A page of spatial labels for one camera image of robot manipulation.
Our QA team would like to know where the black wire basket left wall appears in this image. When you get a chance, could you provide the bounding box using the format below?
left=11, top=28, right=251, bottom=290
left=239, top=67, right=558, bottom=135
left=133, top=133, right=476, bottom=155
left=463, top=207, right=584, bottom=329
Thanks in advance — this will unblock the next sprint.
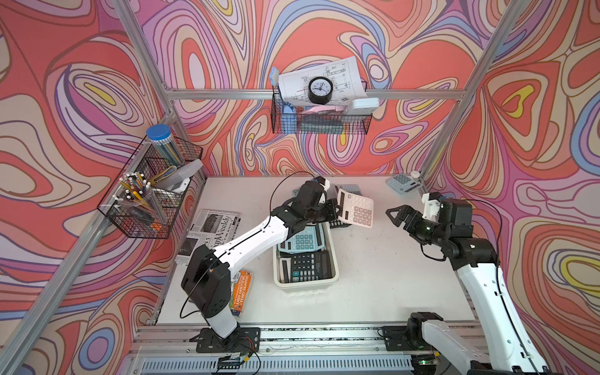
left=97, top=140, right=188, bottom=239

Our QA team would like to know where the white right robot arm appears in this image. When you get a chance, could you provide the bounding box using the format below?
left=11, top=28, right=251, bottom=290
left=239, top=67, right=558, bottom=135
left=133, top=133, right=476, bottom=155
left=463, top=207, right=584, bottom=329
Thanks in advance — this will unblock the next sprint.
left=386, top=198, right=551, bottom=374

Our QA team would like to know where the blue calculator far corner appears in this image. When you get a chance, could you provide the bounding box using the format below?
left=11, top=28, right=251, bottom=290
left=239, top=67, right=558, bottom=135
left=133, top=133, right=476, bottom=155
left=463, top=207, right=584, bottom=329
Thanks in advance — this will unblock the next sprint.
left=385, top=173, right=421, bottom=195

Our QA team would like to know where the black wire basket wall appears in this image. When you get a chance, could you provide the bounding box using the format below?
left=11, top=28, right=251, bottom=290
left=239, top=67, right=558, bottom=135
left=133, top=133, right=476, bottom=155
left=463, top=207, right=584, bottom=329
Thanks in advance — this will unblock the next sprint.
left=270, top=87, right=373, bottom=135
left=97, top=140, right=188, bottom=239

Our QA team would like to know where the black round clock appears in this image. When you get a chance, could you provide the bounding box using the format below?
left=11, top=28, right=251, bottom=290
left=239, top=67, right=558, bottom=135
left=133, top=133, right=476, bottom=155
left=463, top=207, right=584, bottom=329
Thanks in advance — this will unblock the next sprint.
left=308, top=77, right=334, bottom=106

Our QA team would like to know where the newspaper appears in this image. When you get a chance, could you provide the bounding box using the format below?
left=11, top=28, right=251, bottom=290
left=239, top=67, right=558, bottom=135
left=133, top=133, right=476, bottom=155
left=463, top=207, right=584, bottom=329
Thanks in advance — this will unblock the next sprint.
left=175, top=209, right=241, bottom=266

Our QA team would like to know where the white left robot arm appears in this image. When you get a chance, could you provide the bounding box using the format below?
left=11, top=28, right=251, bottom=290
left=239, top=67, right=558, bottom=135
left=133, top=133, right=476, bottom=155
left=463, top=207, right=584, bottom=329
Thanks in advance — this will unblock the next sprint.
left=181, top=198, right=339, bottom=338

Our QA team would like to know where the blue lid pencil jar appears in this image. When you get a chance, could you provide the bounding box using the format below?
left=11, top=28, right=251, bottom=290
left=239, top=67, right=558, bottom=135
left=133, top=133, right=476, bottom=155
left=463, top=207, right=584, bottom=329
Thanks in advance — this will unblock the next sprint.
left=146, top=124, right=185, bottom=167

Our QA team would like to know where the black wire basket back wall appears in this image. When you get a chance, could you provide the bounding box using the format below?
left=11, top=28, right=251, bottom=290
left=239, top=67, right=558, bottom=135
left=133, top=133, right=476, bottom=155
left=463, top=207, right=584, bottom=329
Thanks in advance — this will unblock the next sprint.
left=270, top=87, right=373, bottom=135

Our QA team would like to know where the colourful children's book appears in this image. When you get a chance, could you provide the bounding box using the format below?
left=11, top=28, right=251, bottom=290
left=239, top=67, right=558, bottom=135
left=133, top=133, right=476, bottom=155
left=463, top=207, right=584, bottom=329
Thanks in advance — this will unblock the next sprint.
left=229, top=270, right=253, bottom=317

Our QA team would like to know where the black calculator face down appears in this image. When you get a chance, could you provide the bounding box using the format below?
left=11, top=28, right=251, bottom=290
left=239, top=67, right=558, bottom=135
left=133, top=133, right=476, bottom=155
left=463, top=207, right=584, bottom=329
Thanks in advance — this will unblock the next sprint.
left=291, top=250, right=334, bottom=283

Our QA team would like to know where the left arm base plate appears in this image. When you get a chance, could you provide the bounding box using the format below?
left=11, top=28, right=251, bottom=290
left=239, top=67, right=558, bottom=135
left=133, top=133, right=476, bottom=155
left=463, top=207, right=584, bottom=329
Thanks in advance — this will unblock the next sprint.
left=189, top=327, right=261, bottom=354

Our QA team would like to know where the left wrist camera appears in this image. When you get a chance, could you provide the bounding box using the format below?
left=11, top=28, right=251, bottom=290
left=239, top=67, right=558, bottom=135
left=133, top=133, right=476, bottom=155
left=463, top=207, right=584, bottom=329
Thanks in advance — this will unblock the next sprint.
left=296, top=177, right=331, bottom=208

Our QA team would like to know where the white paper drawing sheet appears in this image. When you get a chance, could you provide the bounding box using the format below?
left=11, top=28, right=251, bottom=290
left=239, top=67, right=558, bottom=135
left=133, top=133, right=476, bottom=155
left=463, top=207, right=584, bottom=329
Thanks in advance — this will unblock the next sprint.
left=278, top=57, right=367, bottom=106

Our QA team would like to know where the pink calculator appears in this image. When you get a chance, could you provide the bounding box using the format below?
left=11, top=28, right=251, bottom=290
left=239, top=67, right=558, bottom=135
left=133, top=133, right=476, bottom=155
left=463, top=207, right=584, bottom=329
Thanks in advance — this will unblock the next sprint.
left=337, top=188, right=374, bottom=228
left=279, top=258, right=292, bottom=284

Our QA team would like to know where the grey stapler in basket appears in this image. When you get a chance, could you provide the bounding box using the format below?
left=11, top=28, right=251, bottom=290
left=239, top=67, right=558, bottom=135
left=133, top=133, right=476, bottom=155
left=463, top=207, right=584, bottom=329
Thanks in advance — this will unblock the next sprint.
left=154, top=159, right=203, bottom=194

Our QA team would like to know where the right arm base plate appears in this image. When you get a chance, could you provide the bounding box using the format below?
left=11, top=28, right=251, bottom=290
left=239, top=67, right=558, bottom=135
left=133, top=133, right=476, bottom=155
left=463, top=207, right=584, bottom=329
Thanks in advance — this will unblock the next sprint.
left=377, top=326, right=438, bottom=353

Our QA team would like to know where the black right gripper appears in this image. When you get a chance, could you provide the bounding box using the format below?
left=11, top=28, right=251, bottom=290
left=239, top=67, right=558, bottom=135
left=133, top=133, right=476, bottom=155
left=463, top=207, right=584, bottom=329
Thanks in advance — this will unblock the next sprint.
left=386, top=205, right=448, bottom=246

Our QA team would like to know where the black calculator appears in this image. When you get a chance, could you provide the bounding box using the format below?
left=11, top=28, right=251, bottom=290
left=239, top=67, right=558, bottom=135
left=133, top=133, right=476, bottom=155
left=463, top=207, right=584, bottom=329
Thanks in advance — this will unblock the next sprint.
left=329, top=220, right=350, bottom=229

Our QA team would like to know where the clear cup of pencils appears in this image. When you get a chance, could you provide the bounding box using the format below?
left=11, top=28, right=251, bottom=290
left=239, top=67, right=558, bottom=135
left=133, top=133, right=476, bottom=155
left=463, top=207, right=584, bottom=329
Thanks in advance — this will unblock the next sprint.
left=112, top=172, right=168, bottom=226

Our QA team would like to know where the white box in basket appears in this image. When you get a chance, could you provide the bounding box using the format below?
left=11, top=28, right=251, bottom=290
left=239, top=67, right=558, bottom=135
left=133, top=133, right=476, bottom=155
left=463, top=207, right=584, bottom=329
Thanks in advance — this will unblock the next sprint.
left=345, top=98, right=381, bottom=116

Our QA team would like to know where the cream plastic storage box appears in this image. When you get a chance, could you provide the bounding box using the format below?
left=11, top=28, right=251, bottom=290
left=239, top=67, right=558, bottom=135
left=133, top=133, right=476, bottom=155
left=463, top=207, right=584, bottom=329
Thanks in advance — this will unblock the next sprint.
left=273, top=223, right=340, bottom=292

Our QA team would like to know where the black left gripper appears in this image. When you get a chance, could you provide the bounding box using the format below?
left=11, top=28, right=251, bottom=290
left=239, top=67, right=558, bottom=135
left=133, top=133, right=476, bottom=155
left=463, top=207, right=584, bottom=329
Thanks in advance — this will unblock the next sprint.
left=302, top=197, right=344, bottom=223

